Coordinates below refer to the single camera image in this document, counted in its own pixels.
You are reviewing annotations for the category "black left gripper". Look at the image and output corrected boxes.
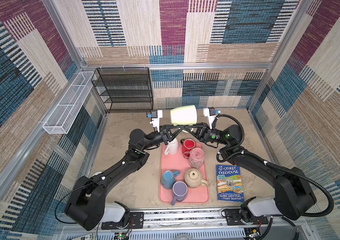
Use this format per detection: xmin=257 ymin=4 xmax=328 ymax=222
xmin=140 ymin=126 xmax=182 ymax=154

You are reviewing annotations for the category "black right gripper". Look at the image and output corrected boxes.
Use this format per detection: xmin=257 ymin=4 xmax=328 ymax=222
xmin=184 ymin=122 xmax=229 ymax=146

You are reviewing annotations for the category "white ceramic mug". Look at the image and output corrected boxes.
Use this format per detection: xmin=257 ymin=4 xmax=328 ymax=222
xmin=164 ymin=138 xmax=179 ymax=156

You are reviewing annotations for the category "red ceramic mug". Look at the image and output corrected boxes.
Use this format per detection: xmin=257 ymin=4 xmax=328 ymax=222
xmin=181 ymin=139 xmax=197 ymax=159

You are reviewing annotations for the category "light green ceramic mug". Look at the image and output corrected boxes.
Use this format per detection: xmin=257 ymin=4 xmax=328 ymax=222
xmin=170 ymin=105 xmax=198 ymax=126

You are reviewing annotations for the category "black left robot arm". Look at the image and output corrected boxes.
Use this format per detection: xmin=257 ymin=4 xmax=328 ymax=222
xmin=64 ymin=125 xmax=185 ymax=231

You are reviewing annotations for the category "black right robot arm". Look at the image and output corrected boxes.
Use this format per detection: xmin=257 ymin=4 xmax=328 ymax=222
xmin=184 ymin=124 xmax=332 ymax=222

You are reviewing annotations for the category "pink patterned glass mug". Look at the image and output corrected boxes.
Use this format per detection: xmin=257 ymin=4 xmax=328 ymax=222
xmin=189 ymin=148 xmax=206 ymax=169

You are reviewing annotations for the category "beige speckled ceramic mug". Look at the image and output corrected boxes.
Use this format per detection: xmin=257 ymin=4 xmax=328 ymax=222
xmin=184 ymin=168 xmax=209 ymax=188

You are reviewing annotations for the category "blue ceramic mug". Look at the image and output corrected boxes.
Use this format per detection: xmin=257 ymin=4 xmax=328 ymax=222
xmin=161 ymin=171 xmax=181 ymax=190

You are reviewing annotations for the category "purple ceramic mug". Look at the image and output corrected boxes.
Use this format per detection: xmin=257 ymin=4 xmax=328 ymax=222
xmin=171 ymin=181 xmax=188 ymax=206

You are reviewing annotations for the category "pink plastic tray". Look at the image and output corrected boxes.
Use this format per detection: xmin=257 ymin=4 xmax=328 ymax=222
xmin=158 ymin=141 xmax=210 ymax=204

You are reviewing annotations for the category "blue treehouse paperback book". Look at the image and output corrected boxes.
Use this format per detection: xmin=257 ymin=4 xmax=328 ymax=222
xmin=216 ymin=165 xmax=245 ymax=203

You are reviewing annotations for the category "black corrugated cable conduit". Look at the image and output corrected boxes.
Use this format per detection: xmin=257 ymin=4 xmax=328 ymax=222
xmin=216 ymin=113 xmax=335 ymax=218

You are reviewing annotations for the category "black wire shelf rack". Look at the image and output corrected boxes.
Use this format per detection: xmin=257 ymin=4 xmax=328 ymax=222
xmin=92 ymin=67 xmax=154 ymax=113

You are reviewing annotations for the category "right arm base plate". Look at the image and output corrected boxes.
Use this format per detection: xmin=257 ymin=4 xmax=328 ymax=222
xmin=221 ymin=209 xmax=269 ymax=226

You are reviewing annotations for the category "aluminium front rail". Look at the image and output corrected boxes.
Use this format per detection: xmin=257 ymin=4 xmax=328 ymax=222
xmin=53 ymin=207 xmax=320 ymax=240

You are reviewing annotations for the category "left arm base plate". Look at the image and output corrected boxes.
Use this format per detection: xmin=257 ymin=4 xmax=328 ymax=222
xmin=101 ymin=212 xmax=144 ymax=230

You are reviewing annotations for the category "white wire mesh basket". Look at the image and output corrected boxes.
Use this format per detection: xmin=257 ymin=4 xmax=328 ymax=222
xmin=43 ymin=72 xmax=94 ymax=135

